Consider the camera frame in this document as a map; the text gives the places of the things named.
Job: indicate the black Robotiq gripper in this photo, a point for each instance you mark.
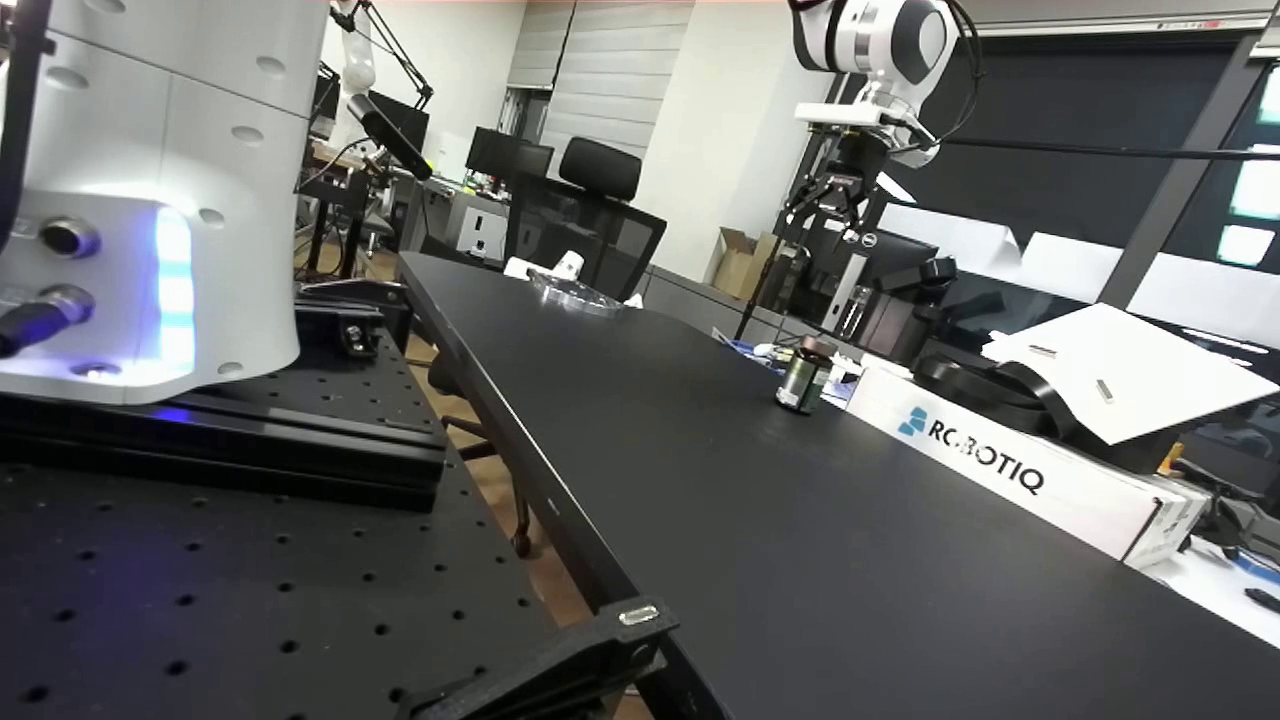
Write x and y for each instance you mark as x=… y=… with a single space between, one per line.
x=852 y=164

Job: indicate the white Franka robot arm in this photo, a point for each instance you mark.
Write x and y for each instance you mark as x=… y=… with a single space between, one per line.
x=173 y=160

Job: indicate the brown cardboard box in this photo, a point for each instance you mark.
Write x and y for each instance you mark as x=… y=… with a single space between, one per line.
x=739 y=266

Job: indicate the black office chair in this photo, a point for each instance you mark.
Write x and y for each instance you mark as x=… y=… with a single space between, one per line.
x=605 y=213

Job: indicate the black bag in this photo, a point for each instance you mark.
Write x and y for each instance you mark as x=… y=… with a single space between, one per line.
x=995 y=384

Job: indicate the grey window blind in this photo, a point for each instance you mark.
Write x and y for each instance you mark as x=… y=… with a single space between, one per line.
x=613 y=75

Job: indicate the white Robotiq cardboard box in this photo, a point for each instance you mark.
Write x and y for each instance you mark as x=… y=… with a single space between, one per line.
x=1024 y=467

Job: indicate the black computer monitor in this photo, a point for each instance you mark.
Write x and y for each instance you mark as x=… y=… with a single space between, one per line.
x=504 y=156

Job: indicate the white cardboard sheet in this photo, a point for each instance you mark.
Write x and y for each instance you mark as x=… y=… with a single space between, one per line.
x=1135 y=364

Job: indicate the small black device box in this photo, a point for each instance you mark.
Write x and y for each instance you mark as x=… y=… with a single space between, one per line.
x=343 y=324

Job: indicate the black table clamp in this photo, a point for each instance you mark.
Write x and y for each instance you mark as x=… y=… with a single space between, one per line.
x=574 y=665

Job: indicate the black perforated breadboard plate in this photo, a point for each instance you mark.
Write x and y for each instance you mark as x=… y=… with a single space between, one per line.
x=224 y=602

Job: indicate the black diagonal frame pole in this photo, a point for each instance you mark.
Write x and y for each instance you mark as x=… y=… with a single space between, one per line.
x=1183 y=164

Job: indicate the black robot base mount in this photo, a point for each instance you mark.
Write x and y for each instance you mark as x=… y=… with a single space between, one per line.
x=264 y=446

